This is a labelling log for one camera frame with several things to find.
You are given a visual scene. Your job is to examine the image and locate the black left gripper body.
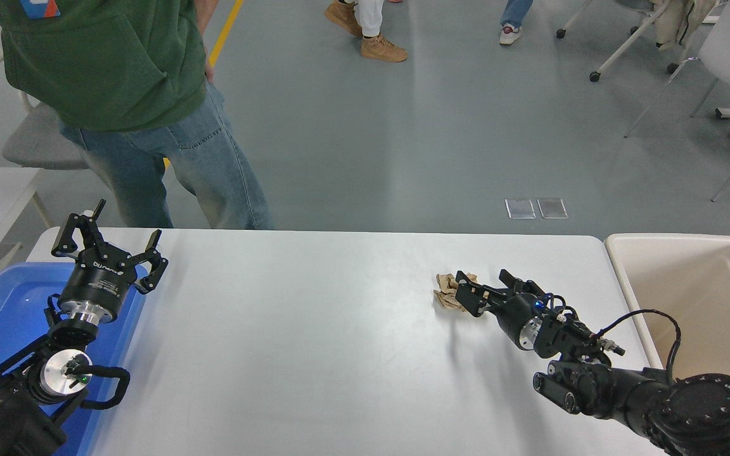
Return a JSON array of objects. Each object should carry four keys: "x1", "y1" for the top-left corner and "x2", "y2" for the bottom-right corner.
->
[{"x1": 60, "y1": 250, "x2": 136, "y2": 311}]

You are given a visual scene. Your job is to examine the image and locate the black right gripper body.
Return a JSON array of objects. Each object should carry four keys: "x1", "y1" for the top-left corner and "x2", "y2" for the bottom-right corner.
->
[{"x1": 496, "y1": 293, "x2": 541, "y2": 350}]

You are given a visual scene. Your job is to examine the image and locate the tan paper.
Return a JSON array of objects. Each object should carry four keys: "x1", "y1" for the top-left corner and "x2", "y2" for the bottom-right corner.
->
[{"x1": 433, "y1": 272, "x2": 487, "y2": 312}]

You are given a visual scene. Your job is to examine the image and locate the blue plastic tray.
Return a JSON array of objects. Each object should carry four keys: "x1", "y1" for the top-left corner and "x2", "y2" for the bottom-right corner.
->
[{"x1": 0, "y1": 262, "x2": 148, "y2": 456}]

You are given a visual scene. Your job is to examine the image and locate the person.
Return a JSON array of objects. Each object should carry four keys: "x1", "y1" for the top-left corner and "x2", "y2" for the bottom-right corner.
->
[
  {"x1": 324, "y1": 0, "x2": 408, "y2": 63},
  {"x1": 0, "y1": 0, "x2": 275, "y2": 230},
  {"x1": 499, "y1": 0, "x2": 534, "y2": 46}
]

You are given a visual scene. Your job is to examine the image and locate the large pale bin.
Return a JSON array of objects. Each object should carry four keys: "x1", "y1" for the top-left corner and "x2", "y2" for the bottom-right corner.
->
[{"x1": 603, "y1": 233, "x2": 730, "y2": 406}]

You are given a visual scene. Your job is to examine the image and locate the white rolling chair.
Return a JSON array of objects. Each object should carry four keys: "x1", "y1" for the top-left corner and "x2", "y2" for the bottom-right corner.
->
[{"x1": 556, "y1": 0, "x2": 679, "y2": 82}]

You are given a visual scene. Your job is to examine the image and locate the beige jacket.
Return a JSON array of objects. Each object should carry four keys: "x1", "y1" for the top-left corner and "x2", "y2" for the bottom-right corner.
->
[{"x1": 653, "y1": 0, "x2": 720, "y2": 51}]

